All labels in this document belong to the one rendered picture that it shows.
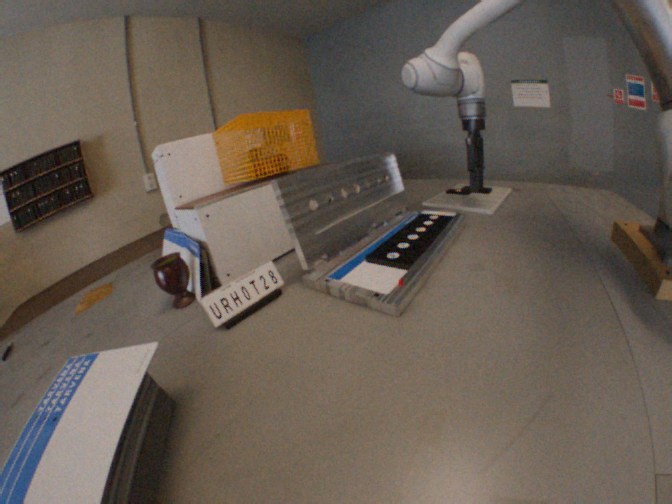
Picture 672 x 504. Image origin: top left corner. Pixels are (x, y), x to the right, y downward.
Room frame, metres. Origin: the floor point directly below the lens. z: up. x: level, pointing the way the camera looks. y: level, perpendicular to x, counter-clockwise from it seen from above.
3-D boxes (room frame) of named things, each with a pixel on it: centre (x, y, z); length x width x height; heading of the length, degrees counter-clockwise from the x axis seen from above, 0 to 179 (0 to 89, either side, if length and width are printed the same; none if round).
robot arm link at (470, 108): (0.70, -0.50, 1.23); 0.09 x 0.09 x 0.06
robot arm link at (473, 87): (0.69, -0.48, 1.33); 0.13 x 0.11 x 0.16; 104
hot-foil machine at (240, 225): (0.86, 0.14, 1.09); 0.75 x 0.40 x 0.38; 136
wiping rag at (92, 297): (0.56, 0.90, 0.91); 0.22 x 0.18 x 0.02; 41
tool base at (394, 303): (0.50, -0.15, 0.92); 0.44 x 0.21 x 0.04; 136
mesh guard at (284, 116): (0.75, 0.15, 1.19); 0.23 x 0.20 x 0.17; 136
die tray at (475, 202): (0.84, -0.58, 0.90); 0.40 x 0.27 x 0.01; 128
